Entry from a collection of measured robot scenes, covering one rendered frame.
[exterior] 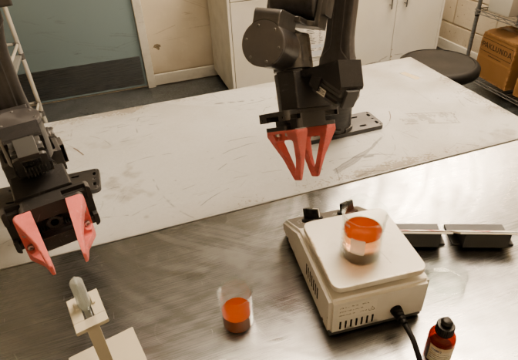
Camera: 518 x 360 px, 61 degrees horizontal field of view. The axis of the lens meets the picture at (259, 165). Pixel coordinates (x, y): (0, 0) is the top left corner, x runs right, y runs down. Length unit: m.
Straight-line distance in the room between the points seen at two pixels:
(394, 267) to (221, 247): 0.27
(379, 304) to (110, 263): 0.40
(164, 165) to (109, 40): 2.58
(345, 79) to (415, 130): 0.47
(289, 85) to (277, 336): 0.33
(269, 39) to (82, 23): 2.89
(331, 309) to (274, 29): 0.34
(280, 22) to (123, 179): 0.47
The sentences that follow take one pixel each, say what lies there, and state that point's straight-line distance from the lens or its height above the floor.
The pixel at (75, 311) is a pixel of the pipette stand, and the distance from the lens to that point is 0.50.
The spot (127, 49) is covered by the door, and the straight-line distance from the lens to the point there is 3.46.
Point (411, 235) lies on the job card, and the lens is 0.70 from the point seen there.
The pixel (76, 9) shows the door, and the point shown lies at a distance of 3.38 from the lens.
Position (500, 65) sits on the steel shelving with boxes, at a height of 0.28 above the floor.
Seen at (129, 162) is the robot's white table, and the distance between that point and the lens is 0.94.
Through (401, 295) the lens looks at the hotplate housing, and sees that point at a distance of 0.58.
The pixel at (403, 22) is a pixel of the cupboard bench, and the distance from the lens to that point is 3.52.
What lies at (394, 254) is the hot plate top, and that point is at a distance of 0.58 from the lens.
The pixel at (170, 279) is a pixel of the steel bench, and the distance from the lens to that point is 0.67.
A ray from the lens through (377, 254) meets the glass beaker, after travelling 0.55.
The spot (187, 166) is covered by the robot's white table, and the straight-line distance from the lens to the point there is 0.89.
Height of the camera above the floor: 1.39
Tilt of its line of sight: 34 degrees down
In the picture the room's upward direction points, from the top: 3 degrees counter-clockwise
